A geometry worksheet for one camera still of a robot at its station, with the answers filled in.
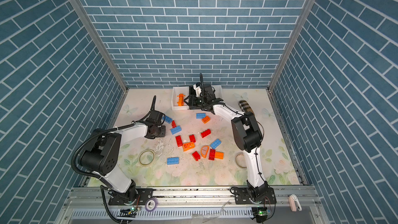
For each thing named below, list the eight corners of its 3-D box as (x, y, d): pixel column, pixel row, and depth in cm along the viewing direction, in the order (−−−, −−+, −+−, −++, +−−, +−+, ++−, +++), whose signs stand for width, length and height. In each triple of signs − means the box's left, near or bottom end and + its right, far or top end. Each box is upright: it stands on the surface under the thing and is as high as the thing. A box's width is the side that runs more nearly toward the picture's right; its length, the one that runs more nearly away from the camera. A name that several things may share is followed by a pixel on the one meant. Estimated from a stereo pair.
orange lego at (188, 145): (183, 151, 90) (183, 149, 88) (182, 145, 93) (181, 143, 91) (195, 148, 92) (194, 146, 90) (193, 142, 94) (192, 140, 92)
